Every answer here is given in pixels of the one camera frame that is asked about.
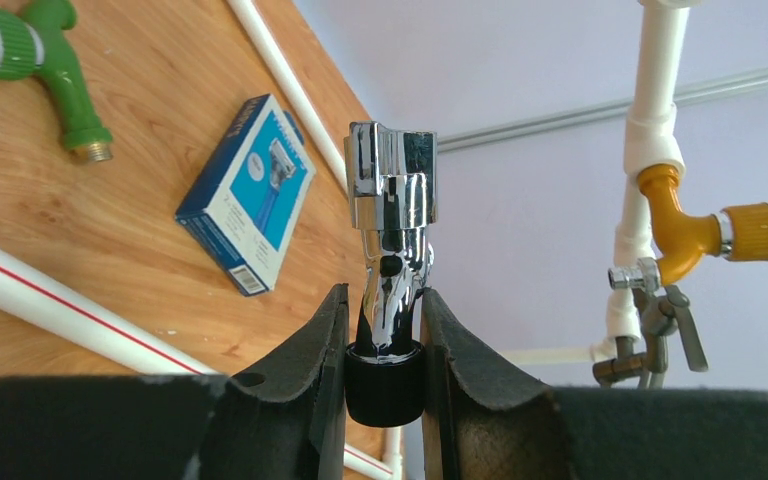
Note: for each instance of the white PVC pipe frame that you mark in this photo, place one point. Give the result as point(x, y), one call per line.
point(650, 146)

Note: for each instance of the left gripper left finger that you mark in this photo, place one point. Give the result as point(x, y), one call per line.
point(282, 417)

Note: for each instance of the dark grey short faucet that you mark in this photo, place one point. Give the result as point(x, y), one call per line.
point(660, 316)

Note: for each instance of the chrome metal faucet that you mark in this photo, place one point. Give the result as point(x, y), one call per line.
point(392, 191)

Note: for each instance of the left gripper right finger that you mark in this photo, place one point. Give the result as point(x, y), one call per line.
point(485, 418)

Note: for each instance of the blue razor box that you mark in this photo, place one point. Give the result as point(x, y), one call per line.
point(243, 206)

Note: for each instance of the green plastic faucet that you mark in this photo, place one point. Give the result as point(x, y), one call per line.
point(46, 73)

